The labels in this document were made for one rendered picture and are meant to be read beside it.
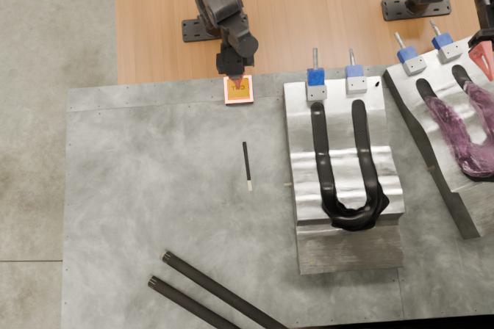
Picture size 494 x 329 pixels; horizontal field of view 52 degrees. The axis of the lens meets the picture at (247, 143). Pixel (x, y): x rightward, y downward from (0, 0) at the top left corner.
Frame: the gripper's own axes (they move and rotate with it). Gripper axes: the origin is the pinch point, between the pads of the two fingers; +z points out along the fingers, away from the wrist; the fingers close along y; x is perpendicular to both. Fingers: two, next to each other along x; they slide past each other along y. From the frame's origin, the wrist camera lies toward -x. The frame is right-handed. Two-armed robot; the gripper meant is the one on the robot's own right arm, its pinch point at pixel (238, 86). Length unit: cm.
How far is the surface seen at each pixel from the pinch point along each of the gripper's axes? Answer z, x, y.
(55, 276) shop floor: 94, 7, -86
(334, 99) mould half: 0.8, -8.7, 25.6
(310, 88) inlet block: -4.1, -9.7, 19.1
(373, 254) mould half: 26, -41, 31
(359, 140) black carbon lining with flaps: 8.2, -17.6, 30.8
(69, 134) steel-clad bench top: 8, -6, -49
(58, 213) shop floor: 79, 29, -86
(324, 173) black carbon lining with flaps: 10.9, -26.1, 20.7
